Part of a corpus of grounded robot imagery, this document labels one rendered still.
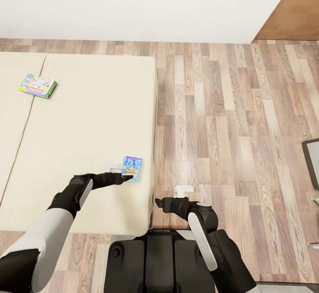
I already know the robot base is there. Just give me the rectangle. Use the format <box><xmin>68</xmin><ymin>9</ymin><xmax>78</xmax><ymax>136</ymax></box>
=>
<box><xmin>103</xmin><ymin>230</ymin><xmax>216</xmax><ymax>293</ymax></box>

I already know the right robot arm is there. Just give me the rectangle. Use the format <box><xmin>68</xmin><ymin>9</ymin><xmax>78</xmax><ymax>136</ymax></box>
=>
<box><xmin>155</xmin><ymin>185</ymin><xmax>262</xmax><ymax>293</ymax></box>

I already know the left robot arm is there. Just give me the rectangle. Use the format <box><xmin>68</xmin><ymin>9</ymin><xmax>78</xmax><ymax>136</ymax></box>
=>
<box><xmin>0</xmin><ymin>163</ymin><xmax>133</xmax><ymax>293</ymax></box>

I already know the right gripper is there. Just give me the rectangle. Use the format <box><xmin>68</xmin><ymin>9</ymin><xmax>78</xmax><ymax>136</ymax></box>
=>
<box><xmin>155</xmin><ymin>197</ymin><xmax>189</xmax><ymax>217</ymax></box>

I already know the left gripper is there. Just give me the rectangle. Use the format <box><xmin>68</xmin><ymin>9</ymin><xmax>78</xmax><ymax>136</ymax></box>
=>
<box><xmin>101</xmin><ymin>172</ymin><xmax>133</xmax><ymax>187</ymax></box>

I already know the board game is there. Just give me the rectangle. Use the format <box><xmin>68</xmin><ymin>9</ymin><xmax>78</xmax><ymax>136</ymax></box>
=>
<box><xmin>18</xmin><ymin>74</ymin><xmax>57</xmax><ymax>99</ymax></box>
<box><xmin>121</xmin><ymin>156</ymin><xmax>142</xmax><ymax>183</ymax></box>

